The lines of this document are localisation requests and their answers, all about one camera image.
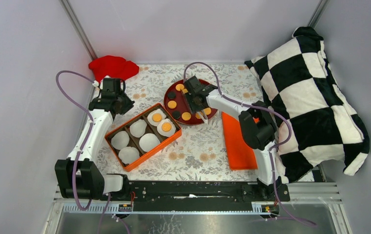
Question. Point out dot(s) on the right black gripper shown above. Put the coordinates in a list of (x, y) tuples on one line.
[(194, 108)]

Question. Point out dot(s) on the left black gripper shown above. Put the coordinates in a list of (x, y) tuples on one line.
[(129, 103)]

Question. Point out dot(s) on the dark red round plate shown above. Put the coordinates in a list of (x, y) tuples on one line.
[(181, 105)]

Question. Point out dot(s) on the round yellow biscuit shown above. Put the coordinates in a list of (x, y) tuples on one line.
[(186, 116), (166, 127), (172, 104), (179, 87), (157, 117)]

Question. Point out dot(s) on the orange cookie tin box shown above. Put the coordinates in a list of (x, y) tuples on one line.
[(134, 142)]

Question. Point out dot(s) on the metal serving tongs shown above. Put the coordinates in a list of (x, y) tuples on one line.
[(206, 118)]

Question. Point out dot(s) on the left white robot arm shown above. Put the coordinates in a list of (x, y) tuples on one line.
[(78, 175)]

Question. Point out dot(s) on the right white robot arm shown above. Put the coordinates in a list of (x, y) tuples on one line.
[(255, 122)]

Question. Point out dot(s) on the black sandwich cookie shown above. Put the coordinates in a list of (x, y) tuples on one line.
[(171, 95), (176, 114)]

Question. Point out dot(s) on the red knit beanie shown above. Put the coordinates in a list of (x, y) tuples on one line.
[(114, 67)]

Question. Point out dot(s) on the white paper cupcake liner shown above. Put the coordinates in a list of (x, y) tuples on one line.
[(148, 142), (138, 128), (165, 134), (149, 117), (120, 140), (128, 155)]

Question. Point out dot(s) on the orange tin lid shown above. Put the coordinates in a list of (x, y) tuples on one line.
[(240, 156)]

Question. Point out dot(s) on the black white checkered blanket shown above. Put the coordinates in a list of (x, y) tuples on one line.
[(315, 121)]

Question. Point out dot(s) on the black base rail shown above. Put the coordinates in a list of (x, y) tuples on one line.
[(197, 196)]

